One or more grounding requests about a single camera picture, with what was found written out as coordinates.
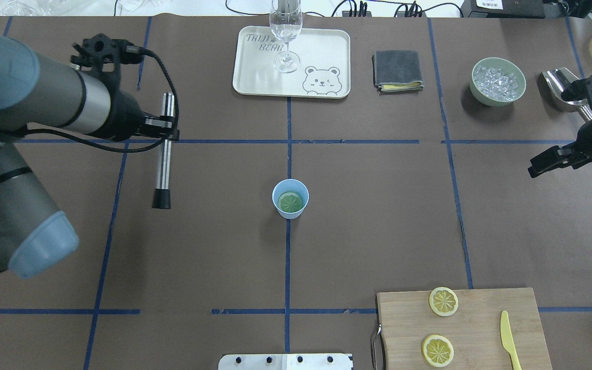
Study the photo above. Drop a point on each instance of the wooden cutting board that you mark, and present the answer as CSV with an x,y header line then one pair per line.
x,y
474,330

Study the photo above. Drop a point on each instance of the clear wine glass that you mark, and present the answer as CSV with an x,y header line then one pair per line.
x,y
286,23

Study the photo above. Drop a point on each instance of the lemon slice in cup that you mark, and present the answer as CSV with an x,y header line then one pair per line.
x,y
290,202

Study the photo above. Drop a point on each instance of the light blue plastic cup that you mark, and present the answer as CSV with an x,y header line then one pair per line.
x,y
287,185

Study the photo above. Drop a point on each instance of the green bowl of ice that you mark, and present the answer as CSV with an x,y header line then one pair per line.
x,y
496,82

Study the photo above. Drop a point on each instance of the steel ice scoop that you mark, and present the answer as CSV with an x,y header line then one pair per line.
x,y
559,80

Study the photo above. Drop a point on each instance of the grey folded cloth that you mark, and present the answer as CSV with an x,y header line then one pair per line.
x,y
397,70

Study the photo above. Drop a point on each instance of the cream bear tray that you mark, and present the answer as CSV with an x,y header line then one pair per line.
x,y
319,64

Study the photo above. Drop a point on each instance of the yellow lemon half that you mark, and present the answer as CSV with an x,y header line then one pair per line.
x,y
443,301

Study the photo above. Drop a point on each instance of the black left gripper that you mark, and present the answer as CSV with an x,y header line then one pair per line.
x,y
125,119

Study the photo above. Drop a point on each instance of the steel muddler black tip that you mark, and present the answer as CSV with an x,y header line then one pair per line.
x,y
162,192

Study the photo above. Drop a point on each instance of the yellow plastic knife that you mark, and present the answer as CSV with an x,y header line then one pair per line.
x,y
507,340

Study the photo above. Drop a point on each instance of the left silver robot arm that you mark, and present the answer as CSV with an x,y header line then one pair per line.
x,y
39,95

